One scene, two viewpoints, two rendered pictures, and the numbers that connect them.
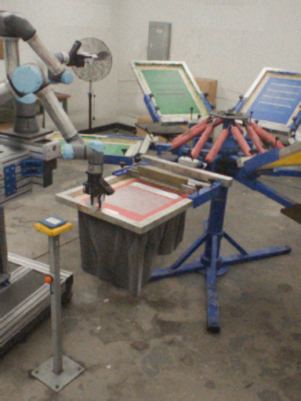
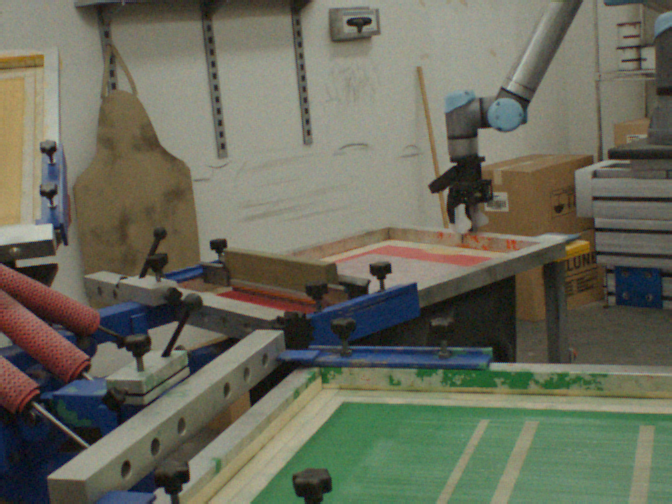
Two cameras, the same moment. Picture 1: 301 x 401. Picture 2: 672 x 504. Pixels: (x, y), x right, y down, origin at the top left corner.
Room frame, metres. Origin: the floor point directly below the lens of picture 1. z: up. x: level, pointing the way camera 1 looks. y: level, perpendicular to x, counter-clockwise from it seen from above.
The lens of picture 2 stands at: (4.38, 0.63, 1.47)
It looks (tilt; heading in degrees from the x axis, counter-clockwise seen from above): 12 degrees down; 196
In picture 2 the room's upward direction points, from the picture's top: 5 degrees counter-clockwise
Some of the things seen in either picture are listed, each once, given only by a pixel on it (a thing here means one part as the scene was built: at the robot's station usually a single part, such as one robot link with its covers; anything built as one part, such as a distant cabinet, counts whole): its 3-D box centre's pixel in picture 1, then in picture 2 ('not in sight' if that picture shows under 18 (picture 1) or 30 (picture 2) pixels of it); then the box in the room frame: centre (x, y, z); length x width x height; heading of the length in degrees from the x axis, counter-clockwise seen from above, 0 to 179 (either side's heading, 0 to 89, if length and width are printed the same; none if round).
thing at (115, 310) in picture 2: not in sight; (125, 319); (2.74, -0.27, 1.02); 0.17 x 0.06 x 0.05; 146
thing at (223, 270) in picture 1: (219, 193); not in sight; (3.14, -0.54, 0.67); 0.39 x 0.39 x 1.35
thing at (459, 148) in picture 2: (95, 167); (464, 147); (1.98, 0.28, 1.22); 0.08 x 0.08 x 0.05
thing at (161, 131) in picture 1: (182, 142); not in sight; (3.75, -0.25, 0.91); 1.34 x 0.40 x 0.08; 26
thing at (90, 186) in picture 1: (94, 182); (468, 180); (1.98, 0.29, 1.14); 0.09 x 0.08 x 0.12; 56
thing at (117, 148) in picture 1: (107, 137); (398, 386); (3.21, 0.36, 1.05); 1.08 x 0.61 x 0.23; 86
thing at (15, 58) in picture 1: (12, 62); not in sight; (2.58, 0.85, 1.63); 0.15 x 0.12 x 0.55; 43
